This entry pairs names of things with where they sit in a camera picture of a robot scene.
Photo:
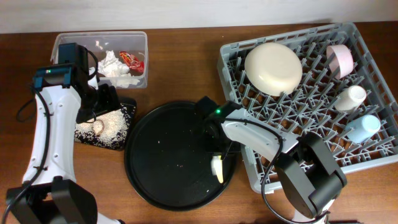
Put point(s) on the grey dishwasher rack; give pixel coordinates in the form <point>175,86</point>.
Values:
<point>311,107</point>

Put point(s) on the white plastic fork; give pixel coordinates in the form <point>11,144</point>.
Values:
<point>216,165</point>

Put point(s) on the small pink bowl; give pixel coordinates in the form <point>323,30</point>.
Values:
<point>341,60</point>

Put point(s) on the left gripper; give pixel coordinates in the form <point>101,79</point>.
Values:
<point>110,98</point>

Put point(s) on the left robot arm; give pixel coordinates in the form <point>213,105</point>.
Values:
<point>66,94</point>

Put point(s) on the large cream bowl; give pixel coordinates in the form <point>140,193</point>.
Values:
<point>273,69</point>

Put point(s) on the clear plastic waste bin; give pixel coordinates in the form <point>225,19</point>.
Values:
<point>132,42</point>

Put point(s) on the rice food scraps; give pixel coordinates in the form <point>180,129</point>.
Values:
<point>109,127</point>

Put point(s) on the yellow plastic knife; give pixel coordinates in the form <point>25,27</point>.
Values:
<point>220,177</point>

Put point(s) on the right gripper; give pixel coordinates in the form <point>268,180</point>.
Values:
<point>233,149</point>

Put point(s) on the round black serving tray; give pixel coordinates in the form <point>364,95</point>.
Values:
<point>169,165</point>

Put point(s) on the black rectangular tray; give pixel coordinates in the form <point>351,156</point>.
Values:
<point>124,124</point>

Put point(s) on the light blue cup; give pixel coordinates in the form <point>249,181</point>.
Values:
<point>362,128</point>

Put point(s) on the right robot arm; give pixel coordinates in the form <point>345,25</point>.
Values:
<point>307,171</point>

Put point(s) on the white napkin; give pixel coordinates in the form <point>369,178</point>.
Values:
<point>111,66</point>

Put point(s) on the red snack wrapper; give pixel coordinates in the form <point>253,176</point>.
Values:
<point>132,62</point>

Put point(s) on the white cup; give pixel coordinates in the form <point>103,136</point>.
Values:
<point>350,99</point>

